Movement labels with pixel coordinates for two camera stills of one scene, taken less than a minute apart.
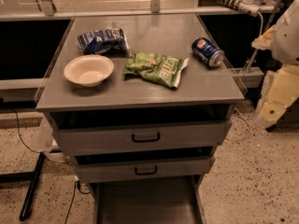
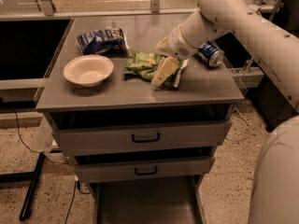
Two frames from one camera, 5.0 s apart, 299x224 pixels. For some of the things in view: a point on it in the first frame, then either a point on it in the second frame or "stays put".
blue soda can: (206, 52) stays put
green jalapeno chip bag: (156, 67) stays put
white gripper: (287, 37) to (177, 47)
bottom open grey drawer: (177, 200) stays put
